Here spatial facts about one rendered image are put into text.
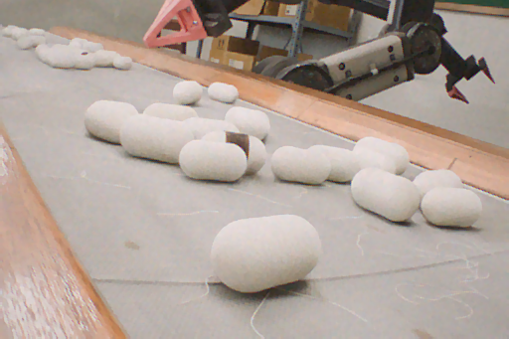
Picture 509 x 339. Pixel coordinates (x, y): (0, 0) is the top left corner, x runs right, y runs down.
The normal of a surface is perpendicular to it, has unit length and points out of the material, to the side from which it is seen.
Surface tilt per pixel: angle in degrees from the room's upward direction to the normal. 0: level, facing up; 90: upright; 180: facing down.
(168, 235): 0
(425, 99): 90
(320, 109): 45
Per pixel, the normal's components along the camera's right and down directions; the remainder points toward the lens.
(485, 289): 0.19, -0.96
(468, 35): -0.81, -0.06
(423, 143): -0.44, -0.72
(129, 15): 0.55, 0.26
